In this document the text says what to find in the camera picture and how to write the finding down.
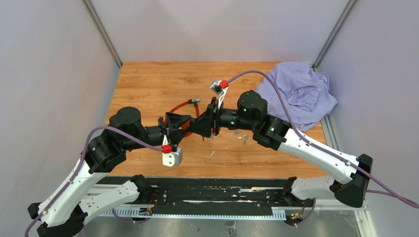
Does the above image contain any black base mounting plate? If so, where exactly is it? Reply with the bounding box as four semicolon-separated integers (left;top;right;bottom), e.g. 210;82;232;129
133;178;313;216

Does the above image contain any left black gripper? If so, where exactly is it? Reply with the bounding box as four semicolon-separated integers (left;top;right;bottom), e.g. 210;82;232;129
124;112;192;150

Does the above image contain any orange black padlock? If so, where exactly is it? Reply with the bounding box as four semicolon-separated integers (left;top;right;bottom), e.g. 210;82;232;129
181;120;191;137

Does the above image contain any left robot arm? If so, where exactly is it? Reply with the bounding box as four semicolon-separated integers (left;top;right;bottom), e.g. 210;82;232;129
28;107;191;237

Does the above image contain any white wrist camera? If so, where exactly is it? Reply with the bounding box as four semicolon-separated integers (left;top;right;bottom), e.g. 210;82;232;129
210;79;229;109
162;135;183;167

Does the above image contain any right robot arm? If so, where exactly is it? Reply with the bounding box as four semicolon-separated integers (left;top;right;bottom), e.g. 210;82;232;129
187;90;373;208

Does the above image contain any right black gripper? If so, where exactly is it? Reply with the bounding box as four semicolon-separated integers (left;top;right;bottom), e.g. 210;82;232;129
187;97;256;138

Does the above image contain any silver key pair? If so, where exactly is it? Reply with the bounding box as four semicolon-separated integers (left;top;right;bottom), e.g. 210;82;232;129
237;135;249;145

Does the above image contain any aluminium frame rail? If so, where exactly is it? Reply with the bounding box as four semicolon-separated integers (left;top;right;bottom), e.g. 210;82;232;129
98;188;369;221

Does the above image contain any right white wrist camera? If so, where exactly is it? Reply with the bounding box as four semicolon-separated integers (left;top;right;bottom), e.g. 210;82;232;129
210;79;229;109

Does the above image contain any red cable lock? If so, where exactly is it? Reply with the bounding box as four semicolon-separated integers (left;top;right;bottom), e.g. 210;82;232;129
164;98;200;121

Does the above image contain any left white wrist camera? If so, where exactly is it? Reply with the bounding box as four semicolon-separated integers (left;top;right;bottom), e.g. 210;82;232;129
162;135;183;167

